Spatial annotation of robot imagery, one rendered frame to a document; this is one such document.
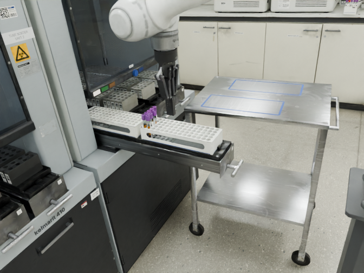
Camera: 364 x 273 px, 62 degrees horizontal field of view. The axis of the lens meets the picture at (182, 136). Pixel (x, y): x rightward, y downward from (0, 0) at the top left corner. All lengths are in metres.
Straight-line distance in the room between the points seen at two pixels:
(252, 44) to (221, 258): 2.26
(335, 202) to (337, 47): 1.56
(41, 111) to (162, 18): 0.53
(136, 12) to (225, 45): 2.72
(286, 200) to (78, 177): 1.05
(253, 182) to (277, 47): 1.83
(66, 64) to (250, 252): 1.31
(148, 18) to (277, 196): 1.21
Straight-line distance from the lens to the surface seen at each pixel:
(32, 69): 1.07
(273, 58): 3.34
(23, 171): 1.09
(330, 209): 2.14
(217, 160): 1.04
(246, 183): 1.78
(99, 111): 1.35
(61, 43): 1.14
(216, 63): 3.55
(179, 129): 1.11
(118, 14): 0.79
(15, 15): 1.05
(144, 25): 0.80
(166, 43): 0.97
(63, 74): 1.15
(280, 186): 1.79
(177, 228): 1.92
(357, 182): 1.20
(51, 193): 1.08
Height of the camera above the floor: 1.39
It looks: 30 degrees down
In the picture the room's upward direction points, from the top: 5 degrees counter-clockwise
